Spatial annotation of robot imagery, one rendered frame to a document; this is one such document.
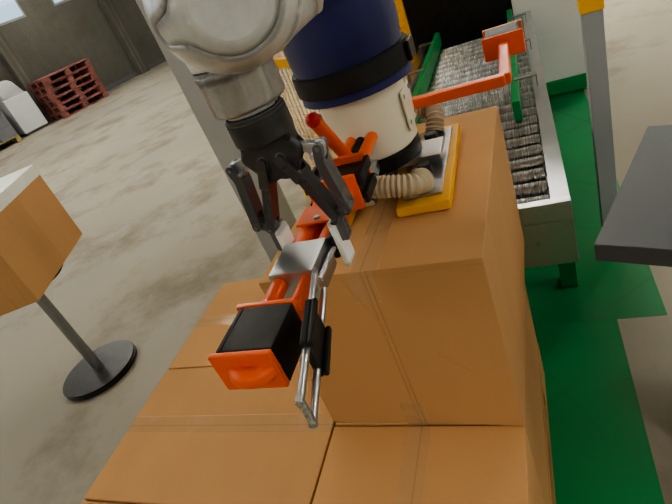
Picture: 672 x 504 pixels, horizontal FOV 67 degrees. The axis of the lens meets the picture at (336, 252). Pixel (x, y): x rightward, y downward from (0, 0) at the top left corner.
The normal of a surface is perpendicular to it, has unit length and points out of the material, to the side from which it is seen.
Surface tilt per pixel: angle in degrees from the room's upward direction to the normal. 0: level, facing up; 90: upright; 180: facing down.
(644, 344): 0
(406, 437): 0
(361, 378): 90
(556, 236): 90
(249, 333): 0
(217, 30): 88
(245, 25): 87
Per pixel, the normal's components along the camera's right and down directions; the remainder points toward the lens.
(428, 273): -0.28, 0.59
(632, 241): -0.34, -0.80
